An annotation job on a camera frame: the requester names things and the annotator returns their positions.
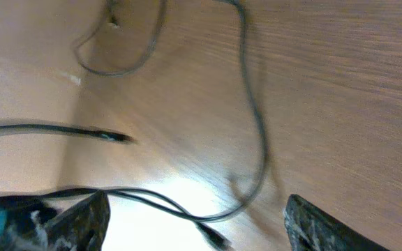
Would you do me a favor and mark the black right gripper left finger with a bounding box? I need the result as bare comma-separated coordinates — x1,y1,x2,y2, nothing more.
0,192,110,251

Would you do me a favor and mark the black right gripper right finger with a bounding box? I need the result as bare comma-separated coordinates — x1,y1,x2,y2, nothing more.
283,194,388,251

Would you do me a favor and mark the black cable bundle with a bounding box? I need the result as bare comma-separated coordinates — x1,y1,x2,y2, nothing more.
36,0,270,251

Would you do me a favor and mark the thin black looped cable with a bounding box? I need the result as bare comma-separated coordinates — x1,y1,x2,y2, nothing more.
72,0,169,78

